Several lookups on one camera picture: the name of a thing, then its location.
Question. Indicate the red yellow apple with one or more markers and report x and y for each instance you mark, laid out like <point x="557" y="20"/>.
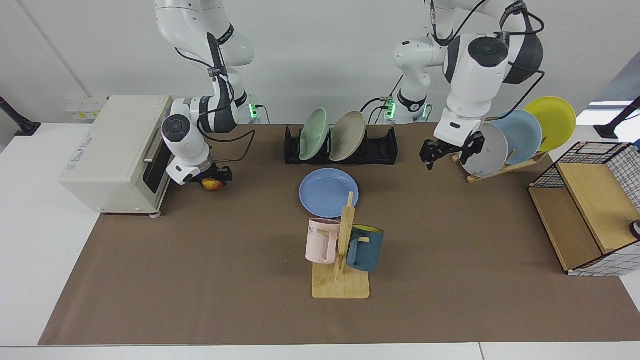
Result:
<point x="214" y="186"/>

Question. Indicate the light grey plate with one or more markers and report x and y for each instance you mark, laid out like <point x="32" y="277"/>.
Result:
<point x="492" y="155"/>

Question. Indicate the wooden plate rack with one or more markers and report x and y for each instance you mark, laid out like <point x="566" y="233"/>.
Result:
<point x="500" y="170"/>

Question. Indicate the black dish rack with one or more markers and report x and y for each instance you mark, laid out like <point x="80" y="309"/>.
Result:
<point x="382" y="150"/>

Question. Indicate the light blue plate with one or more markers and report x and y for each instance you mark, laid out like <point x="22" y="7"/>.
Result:
<point x="522" y="135"/>

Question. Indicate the beige plate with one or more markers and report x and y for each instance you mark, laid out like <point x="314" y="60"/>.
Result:
<point x="347" y="136"/>

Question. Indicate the yellow plate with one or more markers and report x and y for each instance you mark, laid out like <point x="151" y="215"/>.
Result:
<point x="555" y="120"/>

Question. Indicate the pale green plate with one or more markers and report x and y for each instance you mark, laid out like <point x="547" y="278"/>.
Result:
<point x="314" y="134"/>

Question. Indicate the brown table cloth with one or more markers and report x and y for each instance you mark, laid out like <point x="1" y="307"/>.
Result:
<point x="225" y="250"/>

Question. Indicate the dark blue cup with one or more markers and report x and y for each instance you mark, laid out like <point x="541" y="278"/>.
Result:
<point x="370" y="252"/>

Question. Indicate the pale toaster oven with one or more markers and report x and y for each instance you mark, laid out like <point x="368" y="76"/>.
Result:
<point x="100" y="165"/>

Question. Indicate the pink cup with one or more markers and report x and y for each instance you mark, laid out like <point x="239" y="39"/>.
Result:
<point x="320" y="245"/>

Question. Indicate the black stand foot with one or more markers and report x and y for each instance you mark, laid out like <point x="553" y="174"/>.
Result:
<point x="607" y="131"/>
<point x="22" y="127"/>

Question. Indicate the wooden cup stand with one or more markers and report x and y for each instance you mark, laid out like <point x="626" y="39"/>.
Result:
<point x="345" y="287"/>

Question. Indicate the white wall socket box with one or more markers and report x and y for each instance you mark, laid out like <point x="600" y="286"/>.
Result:
<point x="82" y="107"/>

